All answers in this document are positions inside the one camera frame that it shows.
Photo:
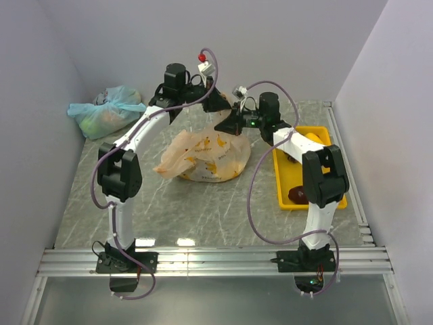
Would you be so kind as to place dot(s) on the yellow plastic tray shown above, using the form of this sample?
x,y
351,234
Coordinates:
x,y
291,176

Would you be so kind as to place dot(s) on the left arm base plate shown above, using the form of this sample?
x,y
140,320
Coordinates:
x,y
108,264

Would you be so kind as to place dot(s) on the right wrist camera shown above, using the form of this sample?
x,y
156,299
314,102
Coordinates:
x,y
241,93

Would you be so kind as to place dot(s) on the blue tied plastic bag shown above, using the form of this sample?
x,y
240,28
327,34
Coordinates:
x,y
112,110

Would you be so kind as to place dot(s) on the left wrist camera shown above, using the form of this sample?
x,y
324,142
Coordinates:
x,y
207,67

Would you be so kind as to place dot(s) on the dark red mangosteen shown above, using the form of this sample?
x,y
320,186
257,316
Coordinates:
x,y
297,195

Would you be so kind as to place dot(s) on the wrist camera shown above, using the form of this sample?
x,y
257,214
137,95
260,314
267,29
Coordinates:
x,y
207,67
241,93

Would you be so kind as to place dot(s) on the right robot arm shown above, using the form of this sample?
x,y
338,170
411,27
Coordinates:
x,y
316,235

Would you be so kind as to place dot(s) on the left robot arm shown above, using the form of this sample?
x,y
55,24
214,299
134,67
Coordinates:
x,y
118,170

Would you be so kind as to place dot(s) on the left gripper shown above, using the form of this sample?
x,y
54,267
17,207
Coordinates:
x,y
216,101

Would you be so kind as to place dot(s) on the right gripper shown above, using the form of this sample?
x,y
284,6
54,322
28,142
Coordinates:
x,y
232,124

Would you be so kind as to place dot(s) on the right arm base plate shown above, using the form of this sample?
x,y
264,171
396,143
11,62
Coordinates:
x,y
304,261

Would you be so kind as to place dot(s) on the orange translucent plastic bag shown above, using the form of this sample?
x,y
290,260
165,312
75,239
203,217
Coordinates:
x,y
205,156

